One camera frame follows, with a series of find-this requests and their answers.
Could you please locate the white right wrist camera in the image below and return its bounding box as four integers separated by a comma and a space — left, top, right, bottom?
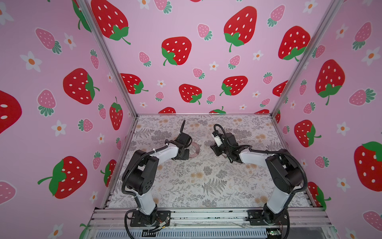
212, 130, 223, 147

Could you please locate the aluminium corner post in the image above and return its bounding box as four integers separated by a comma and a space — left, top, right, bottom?
78, 0, 138, 119
270, 0, 343, 120

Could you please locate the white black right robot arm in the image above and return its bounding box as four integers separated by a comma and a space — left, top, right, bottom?
211, 130, 308, 225

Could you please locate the clear acrylic keyring holder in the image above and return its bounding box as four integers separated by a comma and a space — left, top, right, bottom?
188, 142, 201, 158

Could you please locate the aluminium corner post right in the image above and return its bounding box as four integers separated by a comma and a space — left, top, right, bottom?
270, 0, 343, 120

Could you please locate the aluminium front rail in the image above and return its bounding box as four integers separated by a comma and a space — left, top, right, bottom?
89, 207, 332, 230

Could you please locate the perforated grey cable duct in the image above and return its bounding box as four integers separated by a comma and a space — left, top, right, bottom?
94, 228, 269, 239

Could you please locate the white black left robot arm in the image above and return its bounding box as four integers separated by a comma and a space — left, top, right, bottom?
121, 120, 192, 226

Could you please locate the aluminium corner post left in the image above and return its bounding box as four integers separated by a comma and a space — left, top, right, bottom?
78, 0, 138, 119

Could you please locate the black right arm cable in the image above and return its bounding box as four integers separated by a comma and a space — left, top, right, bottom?
213, 123, 308, 239

